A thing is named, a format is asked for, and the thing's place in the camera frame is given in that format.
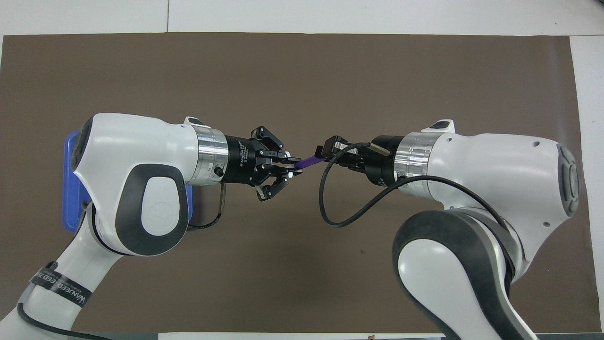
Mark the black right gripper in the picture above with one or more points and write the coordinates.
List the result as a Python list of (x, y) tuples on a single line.
[(382, 160)]

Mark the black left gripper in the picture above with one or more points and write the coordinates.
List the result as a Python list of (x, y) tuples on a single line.
[(240, 159)]

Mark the purple pen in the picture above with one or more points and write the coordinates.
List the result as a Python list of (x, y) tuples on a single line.
[(309, 162)]

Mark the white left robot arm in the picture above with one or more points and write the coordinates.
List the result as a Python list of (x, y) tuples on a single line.
[(137, 146)]

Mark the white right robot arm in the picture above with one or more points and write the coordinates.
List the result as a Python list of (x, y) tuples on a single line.
[(486, 156)]

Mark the brown table mat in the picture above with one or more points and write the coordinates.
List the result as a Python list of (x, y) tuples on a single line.
[(292, 71)]

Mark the blue plastic tray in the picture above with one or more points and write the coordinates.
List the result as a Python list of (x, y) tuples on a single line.
[(71, 189)]

